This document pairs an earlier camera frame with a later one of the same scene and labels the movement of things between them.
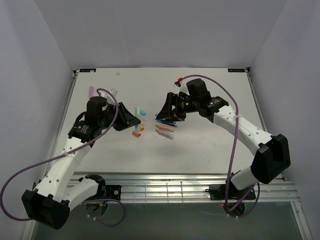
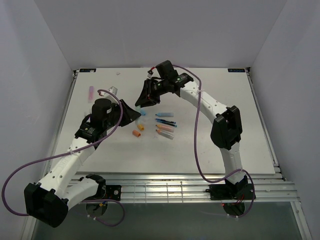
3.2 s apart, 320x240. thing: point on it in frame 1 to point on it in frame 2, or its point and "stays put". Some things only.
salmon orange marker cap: [137, 134] stays put
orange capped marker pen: [165, 134] stays put
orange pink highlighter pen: [164, 127] stays put
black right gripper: [166, 112] to [146, 96]
